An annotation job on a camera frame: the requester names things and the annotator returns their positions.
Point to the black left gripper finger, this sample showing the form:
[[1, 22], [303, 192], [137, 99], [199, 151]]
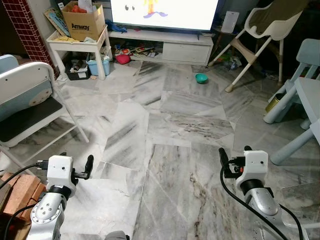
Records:
[[89, 164]]

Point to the white baby high chair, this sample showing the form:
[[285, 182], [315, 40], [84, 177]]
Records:
[[270, 25]]

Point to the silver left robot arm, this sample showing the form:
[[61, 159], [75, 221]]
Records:
[[47, 214]]

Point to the blue toy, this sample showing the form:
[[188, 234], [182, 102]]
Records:
[[115, 26]]

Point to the white TV cabinet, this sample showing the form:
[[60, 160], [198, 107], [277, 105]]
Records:
[[185, 50]]

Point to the black storage box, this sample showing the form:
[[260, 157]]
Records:
[[77, 74]]

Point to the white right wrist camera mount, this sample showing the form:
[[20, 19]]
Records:
[[255, 167]]

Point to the yellow tin can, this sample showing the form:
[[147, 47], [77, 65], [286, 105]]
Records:
[[274, 104]]

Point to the white side table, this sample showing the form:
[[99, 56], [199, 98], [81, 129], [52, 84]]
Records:
[[75, 46]]

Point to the brown Amway cardboard box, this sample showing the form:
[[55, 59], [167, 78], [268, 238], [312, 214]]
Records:
[[82, 27]]

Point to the flat screen television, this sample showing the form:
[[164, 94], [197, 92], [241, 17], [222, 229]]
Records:
[[175, 15]]

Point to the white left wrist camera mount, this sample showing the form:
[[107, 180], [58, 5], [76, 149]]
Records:
[[60, 170]]

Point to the white chair with black seat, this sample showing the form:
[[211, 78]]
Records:
[[25, 85]]

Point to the red brick stack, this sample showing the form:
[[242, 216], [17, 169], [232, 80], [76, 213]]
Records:
[[22, 192]]

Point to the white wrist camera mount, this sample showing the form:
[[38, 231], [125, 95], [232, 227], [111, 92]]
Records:
[[255, 167], [60, 170]]

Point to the white standing card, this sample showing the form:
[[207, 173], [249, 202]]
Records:
[[230, 22]]

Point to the orange packet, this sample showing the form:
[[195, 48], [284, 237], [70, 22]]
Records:
[[76, 9]]

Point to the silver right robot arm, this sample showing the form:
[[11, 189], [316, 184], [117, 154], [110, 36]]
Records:
[[266, 206]]

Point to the pink round toy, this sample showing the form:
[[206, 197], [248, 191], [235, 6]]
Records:
[[123, 59]]

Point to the grey robot knee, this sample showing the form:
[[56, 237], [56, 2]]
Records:
[[117, 236]]

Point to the teal bowl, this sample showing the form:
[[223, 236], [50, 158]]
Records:
[[201, 78]]

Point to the colourful picture book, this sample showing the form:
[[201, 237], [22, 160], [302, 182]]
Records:
[[55, 21]]

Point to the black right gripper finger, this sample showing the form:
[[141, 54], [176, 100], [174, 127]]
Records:
[[223, 157]]

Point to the light blue kid chair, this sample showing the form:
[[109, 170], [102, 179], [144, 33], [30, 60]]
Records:
[[307, 52]]

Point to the light blue kid table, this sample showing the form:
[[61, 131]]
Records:
[[310, 100]]

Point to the colourful toy pile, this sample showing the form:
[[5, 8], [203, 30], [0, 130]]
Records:
[[229, 62]]

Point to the red tiled pillar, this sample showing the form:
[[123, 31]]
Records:
[[25, 30]]

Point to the blue storage bin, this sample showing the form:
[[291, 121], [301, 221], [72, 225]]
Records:
[[96, 68]]

